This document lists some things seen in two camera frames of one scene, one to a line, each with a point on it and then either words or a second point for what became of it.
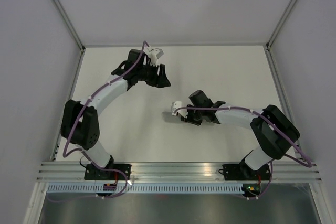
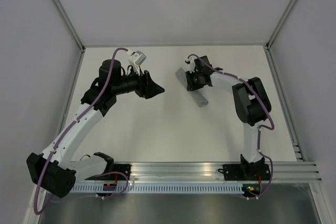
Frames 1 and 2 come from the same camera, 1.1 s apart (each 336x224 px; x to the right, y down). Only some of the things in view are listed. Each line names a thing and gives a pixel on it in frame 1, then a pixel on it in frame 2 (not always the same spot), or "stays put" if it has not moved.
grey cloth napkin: (169, 117) to (198, 95)
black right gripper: (189, 119) to (191, 86)
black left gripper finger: (164, 82) to (151, 87)
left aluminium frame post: (61, 10) stays put
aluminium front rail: (74, 173) stays put
